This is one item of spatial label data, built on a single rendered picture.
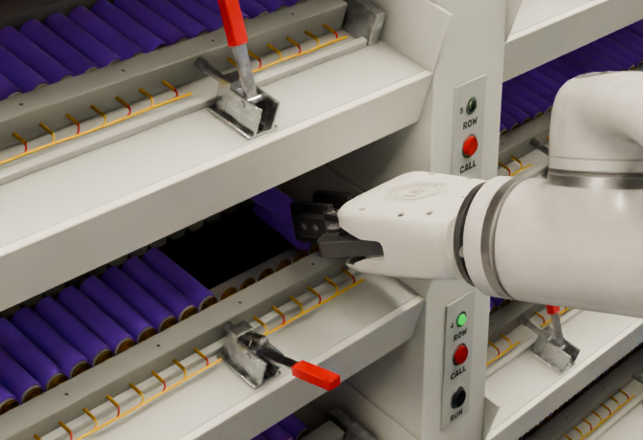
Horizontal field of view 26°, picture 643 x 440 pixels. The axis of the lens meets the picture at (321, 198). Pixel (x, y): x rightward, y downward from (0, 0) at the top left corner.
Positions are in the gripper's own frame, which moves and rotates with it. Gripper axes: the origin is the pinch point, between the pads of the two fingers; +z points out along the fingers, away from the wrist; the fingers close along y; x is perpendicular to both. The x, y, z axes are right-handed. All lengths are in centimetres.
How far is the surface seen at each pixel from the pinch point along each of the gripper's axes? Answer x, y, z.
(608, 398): 42, -53, 11
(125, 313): 1.9, 16.8, 4.9
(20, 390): 3.0, 27.5, 3.6
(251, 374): 7.5, 12.4, -2.1
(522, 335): 24.2, -32.2, 6.5
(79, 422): 5.7, 25.4, 0.9
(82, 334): 1.9, 20.8, 4.8
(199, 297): 2.9, 11.0, 3.5
